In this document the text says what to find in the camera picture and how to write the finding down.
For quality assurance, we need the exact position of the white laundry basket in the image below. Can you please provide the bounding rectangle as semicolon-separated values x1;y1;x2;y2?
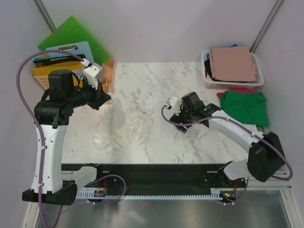
201;50;264;89

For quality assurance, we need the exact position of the pink folded t shirt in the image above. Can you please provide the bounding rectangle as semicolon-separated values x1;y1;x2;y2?
209;46;256;83

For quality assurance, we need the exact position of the purple cable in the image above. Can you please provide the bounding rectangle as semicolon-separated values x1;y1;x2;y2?
161;105;294;182
16;50;86;228

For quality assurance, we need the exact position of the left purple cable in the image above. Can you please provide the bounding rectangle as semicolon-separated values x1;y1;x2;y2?
16;50;86;228

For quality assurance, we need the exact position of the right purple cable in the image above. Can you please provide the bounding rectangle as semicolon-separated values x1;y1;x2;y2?
161;105;294;182

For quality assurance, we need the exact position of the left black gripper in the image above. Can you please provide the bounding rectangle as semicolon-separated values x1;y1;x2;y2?
66;77;111;110

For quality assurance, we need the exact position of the green plastic board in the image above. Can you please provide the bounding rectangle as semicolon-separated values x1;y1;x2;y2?
38;15;111;65

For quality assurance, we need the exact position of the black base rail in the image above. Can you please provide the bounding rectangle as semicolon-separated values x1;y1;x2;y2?
61;162;252;197

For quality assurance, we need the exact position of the orange mesh file holder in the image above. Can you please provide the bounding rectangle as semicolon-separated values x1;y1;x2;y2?
32;65;56;90

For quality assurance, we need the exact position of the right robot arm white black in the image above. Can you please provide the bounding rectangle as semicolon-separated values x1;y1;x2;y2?
164;92;287;187

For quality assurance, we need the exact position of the black garment in basket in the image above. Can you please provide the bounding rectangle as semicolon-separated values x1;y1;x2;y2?
204;59;212;78

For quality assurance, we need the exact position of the red t shirt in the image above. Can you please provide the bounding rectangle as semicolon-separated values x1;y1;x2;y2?
216;88;256;99

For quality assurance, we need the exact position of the black folder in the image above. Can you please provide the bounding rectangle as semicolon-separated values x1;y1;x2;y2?
33;54;80;67

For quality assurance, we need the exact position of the white cable duct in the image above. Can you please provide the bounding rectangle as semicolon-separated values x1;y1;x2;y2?
76;188;223;200

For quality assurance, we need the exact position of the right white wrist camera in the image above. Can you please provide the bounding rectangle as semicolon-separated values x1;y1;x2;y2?
165;97;182;116

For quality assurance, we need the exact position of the light blue clipboard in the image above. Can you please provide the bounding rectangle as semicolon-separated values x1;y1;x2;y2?
47;41;95;64

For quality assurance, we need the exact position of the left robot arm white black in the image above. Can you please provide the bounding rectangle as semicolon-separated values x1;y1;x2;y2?
22;66;111;206

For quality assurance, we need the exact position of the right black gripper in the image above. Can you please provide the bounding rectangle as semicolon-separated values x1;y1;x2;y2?
169;102;195;134

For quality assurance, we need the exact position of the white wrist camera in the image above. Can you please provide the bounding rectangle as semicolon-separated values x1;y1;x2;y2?
165;97;182;116
81;58;105;90

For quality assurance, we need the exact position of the peach compartment organizer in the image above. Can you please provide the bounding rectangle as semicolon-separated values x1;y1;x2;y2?
100;59;116;94

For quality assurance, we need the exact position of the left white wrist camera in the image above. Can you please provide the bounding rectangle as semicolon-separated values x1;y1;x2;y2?
81;58;105;90

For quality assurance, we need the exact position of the white printed t shirt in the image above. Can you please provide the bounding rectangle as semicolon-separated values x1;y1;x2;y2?
94;93;147;150

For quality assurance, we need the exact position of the green t shirt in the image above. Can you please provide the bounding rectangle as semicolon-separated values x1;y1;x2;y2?
219;92;269;127

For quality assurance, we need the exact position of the yellow folder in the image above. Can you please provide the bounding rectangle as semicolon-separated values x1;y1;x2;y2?
31;61;84;90

